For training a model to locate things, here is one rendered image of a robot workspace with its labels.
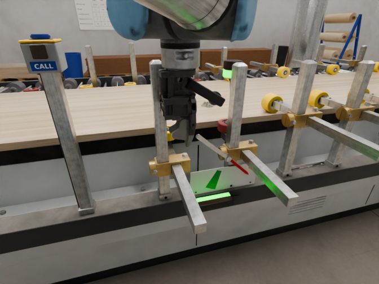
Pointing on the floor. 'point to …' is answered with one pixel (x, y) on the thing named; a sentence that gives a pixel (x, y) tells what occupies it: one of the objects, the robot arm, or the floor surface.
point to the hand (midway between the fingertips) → (189, 142)
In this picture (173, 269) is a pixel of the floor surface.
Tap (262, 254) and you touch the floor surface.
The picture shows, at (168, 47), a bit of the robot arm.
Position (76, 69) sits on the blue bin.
